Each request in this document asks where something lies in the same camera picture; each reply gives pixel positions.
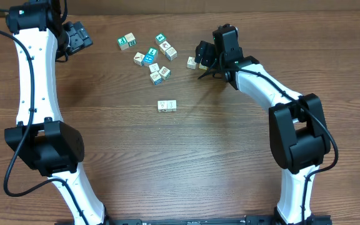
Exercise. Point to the blue H wooden block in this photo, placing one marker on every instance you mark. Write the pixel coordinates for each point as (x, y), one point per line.
(148, 60)

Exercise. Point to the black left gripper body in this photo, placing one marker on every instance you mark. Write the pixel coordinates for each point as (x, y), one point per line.
(74, 40)

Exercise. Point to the green R wooden block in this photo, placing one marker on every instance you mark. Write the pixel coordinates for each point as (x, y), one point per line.
(130, 38)

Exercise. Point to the red picture wooden block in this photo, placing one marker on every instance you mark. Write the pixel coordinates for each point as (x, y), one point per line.
(164, 46)

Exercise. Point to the wooden A airplane block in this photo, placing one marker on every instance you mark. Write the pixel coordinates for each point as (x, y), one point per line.
(162, 106)

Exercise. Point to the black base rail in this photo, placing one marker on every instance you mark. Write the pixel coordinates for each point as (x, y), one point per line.
(192, 221)

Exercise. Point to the green L wooden block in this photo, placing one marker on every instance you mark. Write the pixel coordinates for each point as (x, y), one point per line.
(153, 52)

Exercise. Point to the green B wooden block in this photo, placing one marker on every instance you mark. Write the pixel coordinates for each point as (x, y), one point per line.
(171, 53)

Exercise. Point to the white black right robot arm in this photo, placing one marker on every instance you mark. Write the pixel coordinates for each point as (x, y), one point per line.
(298, 135)

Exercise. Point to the wooden E letter block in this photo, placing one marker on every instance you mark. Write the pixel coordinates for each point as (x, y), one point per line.
(191, 64)

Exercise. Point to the green picture wooden block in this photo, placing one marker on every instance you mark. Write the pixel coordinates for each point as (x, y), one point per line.
(123, 43)

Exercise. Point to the red-edged wooden letter block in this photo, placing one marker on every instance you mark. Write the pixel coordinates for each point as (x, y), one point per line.
(171, 105)

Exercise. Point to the yellow-edged wooden block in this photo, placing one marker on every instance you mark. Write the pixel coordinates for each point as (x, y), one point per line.
(203, 67)

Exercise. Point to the blue D wooden block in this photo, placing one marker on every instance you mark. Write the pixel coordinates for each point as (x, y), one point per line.
(156, 78)

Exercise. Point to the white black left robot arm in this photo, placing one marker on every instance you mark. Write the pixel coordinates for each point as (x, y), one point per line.
(40, 138)

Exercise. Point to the hammer picture wooden block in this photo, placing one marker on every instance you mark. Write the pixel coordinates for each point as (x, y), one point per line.
(138, 59)

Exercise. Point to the white question mark block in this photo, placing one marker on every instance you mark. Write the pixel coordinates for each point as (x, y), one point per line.
(154, 67)

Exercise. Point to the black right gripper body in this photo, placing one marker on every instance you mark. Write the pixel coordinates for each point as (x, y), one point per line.
(220, 58)

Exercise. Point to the green 4 wooden block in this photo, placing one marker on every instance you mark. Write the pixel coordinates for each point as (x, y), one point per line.
(160, 38)

